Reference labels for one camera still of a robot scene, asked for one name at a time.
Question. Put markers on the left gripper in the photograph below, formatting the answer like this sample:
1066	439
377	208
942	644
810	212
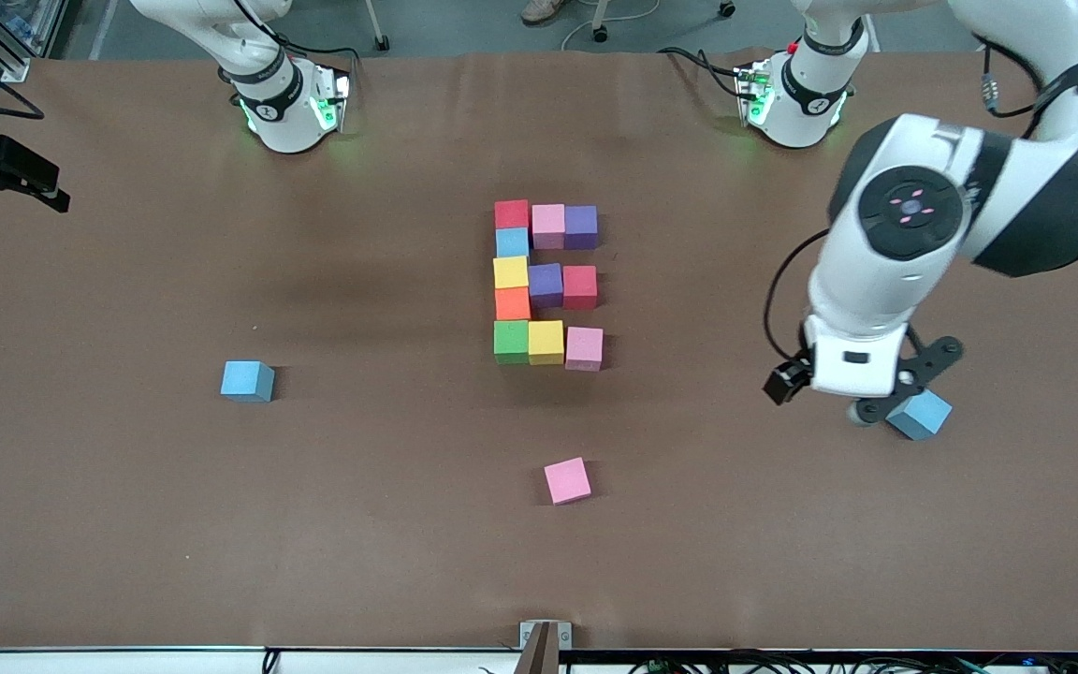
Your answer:
785	380

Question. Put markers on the pink foam cube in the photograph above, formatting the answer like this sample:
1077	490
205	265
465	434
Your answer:
567	480
548	220
584	346

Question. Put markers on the red foam cube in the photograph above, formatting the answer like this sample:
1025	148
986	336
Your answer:
512	214
580	284

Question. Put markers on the yellow foam cube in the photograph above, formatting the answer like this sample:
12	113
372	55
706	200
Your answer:
510	271
546	340

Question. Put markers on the purple foam cube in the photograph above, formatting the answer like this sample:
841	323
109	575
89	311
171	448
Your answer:
581	223
546	283

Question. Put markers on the green foam cube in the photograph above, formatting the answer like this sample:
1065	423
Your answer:
511	339

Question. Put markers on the orange foam cube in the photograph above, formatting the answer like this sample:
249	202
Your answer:
512	303

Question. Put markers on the light blue foam cube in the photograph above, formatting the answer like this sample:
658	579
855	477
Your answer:
923	417
246	380
512	242

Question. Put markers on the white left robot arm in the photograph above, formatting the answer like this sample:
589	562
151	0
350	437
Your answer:
923	225

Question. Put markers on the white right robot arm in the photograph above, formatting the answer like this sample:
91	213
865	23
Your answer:
286	122

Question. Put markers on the brown table cover sheet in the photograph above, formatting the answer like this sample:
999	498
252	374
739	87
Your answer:
127	515

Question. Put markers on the walking person's leg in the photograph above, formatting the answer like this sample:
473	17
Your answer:
544	11

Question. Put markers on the grey metal bracket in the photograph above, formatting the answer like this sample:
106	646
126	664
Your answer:
528	637

